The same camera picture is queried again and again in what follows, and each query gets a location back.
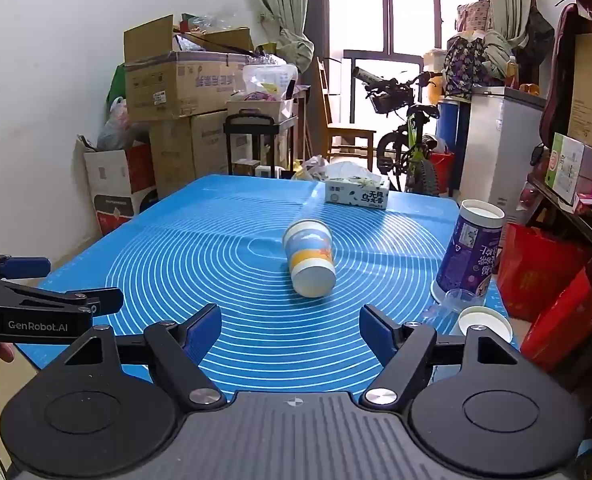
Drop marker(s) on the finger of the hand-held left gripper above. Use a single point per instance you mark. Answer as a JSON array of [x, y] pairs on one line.
[[95, 301], [25, 266]]

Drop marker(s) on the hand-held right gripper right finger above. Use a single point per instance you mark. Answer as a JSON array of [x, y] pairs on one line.
[[376, 332]]

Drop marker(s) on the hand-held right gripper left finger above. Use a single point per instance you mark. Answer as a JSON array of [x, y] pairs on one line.
[[203, 332]]

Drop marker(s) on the white blue orange paper cup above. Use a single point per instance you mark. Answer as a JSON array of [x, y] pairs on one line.
[[308, 255]]

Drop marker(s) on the clear plastic scoop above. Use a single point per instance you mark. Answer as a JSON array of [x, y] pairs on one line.
[[451, 301]]

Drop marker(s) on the blue silicone baking mat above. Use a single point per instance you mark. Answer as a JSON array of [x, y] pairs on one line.
[[175, 240]]

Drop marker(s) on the white round lid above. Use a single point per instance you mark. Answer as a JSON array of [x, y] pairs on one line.
[[486, 315]]

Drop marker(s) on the white red cardboard box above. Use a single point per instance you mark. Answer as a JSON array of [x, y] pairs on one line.
[[118, 185]]

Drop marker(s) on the purple cylindrical canister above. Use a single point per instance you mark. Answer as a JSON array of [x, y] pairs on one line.
[[468, 255]]

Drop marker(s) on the white green tissue box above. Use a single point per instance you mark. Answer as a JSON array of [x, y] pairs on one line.
[[356, 194]]

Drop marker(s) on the brown cardboard box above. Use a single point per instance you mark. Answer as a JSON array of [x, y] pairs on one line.
[[173, 160], [209, 142]]

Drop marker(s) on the pink white plastic bag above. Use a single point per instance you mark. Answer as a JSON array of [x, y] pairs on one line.
[[118, 127]]

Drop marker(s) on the red shopping bag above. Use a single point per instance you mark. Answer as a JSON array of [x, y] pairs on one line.
[[566, 320], [531, 270]]

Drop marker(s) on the red bucket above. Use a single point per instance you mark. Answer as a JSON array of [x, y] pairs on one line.
[[443, 170]]

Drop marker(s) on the green black bicycle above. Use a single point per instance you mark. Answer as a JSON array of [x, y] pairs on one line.
[[411, 160]]

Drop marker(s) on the crumpled plastic bag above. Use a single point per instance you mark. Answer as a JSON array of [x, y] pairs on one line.
[[313, 166]]

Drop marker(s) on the wooden chair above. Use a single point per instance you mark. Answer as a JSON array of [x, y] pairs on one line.
[[348, 135]]

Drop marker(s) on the green bag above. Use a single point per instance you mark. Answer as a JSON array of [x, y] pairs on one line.
[[115, 85]]

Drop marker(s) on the black utility cart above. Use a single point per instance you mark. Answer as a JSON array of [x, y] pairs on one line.
[[246, 122]]

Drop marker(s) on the blue water barrel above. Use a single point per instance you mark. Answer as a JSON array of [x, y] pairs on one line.
[[448, 125]]

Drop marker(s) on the white chest freezer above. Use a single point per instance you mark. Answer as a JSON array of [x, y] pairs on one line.
[[501, 150]]

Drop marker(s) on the small cardboard box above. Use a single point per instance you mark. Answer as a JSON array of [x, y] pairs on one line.
[[258, 109]]

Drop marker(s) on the large open cardboard box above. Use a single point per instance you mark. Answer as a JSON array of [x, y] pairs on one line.
[[175, 85]]

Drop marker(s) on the dark wooden side table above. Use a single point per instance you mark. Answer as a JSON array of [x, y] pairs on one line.
[[591, 240]]

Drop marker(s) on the green white carton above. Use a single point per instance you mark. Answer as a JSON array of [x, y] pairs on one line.
[[568, 165]]

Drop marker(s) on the clear plastic bag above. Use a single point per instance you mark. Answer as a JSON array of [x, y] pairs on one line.
[[268, 80]]

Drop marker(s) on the dark folded board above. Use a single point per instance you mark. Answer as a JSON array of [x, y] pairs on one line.
[[318, 60]]

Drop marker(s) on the dark floral bag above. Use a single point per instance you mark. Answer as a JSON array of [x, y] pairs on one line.
[[463, 67]]

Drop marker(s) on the dark red garment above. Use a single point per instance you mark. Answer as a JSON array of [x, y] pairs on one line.
[[558, 75]]

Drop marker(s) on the black hanging bag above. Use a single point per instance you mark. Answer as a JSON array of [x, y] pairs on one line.
[[538, 40]]

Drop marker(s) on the green beige curtain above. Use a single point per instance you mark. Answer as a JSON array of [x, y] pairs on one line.
[[506, 0], [281, 5]]

